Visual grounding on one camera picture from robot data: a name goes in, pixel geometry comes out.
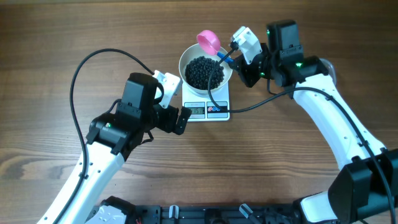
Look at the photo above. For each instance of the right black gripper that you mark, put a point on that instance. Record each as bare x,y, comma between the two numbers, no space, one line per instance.
244,70

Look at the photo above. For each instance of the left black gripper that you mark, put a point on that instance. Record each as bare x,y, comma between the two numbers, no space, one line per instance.
172,113

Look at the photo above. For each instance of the pink scoop blue handle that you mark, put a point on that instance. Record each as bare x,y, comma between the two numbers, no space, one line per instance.
210,44

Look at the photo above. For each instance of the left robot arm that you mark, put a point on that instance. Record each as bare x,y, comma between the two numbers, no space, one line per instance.
144,105

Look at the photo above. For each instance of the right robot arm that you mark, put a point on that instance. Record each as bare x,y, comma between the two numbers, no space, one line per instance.
367,181

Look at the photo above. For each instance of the white digital kitchen scale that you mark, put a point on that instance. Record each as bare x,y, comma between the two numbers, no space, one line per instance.
203,110

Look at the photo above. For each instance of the black beans in bowl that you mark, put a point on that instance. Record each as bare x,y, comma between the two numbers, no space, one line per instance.
201,71

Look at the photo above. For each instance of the white round bowl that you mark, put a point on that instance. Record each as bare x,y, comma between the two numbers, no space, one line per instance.
194,52

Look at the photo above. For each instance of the clear plastic container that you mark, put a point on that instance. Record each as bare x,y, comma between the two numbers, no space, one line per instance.
331,69

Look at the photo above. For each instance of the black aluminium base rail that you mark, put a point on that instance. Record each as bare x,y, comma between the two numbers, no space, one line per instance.
174,214

